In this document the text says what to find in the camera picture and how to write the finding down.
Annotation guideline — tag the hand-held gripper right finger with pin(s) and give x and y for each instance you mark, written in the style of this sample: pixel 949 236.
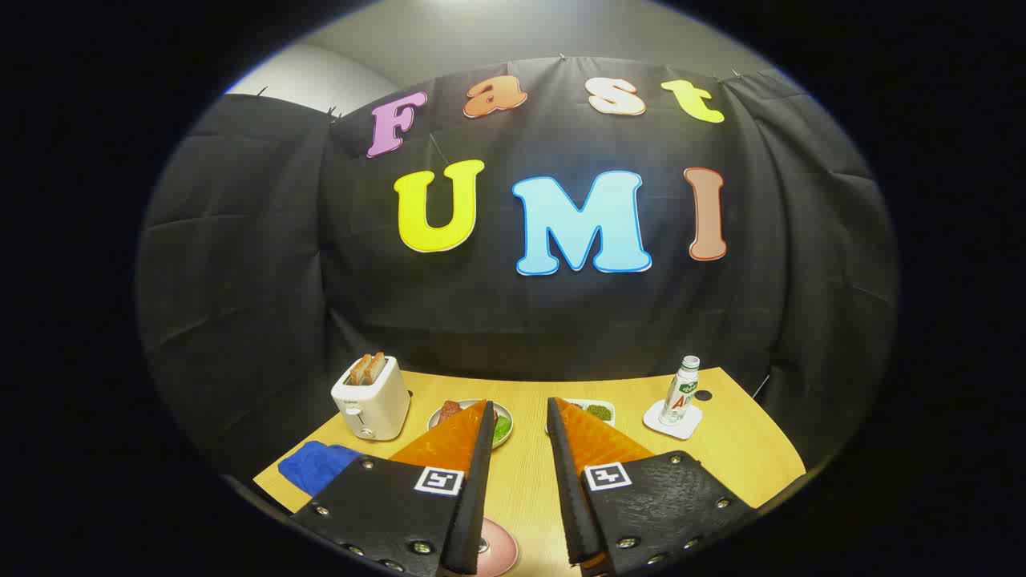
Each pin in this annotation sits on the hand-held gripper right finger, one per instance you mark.
pixel 565 481

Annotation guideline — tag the white square coaster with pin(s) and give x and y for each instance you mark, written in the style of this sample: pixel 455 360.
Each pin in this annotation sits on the white square coaster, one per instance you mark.
pixel 685 427

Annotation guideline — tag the pink round plate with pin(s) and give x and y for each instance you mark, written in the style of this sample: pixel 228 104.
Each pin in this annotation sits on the pink round plate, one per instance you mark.
pixel 501 549

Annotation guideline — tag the blue towel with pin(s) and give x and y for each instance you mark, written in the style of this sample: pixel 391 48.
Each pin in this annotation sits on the blue towel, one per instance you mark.
pixel 317 466

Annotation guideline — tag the brown meat slice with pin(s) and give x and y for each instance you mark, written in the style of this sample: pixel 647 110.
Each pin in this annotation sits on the brown meat slice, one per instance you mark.
pixel 450 410

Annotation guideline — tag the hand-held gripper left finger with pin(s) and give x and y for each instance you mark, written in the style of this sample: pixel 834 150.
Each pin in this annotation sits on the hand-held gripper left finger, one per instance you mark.
pixel 481 481

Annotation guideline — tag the white green-label bottle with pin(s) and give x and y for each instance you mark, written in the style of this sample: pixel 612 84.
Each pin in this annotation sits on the white green-label bottle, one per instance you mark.
pixel 681 397

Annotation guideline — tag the white divided bean dish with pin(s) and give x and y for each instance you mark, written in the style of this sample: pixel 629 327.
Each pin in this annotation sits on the white divided bean dish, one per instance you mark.
pixel 599 413

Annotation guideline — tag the grey food plate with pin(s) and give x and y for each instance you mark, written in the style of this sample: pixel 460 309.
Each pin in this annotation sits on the grey food plate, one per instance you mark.
pixel 437 418

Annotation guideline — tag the brown toast slice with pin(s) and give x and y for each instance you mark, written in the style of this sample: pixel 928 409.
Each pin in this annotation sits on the brown toast slice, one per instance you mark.
pixel 376 367
pixel 360 370

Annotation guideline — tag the white toaster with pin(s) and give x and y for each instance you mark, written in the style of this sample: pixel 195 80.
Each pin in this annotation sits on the white toaster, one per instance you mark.
pixel 373 409

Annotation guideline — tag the green vegetable piece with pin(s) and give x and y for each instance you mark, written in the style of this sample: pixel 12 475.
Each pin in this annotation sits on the green vegetable piece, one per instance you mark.
pixel 502 429

